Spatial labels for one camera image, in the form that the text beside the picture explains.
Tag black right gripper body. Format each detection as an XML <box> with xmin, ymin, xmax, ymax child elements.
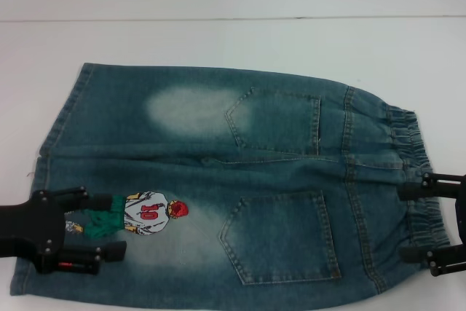
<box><xmin>454</xmin><ymin>197</ymin><xmax>466</xmax><ymax>235</ymax></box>

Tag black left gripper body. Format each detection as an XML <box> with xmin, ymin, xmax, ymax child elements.
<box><xmin>0</xmin><ymin>189</ymin><xmax>67</xmax><ymax>275</ymax></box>

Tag blue denim shorts with patch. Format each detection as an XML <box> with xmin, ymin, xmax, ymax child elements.
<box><xmin>12</xmin><ymin>62</ymin><xmax>455</xmax><ymax>311</ymax></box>

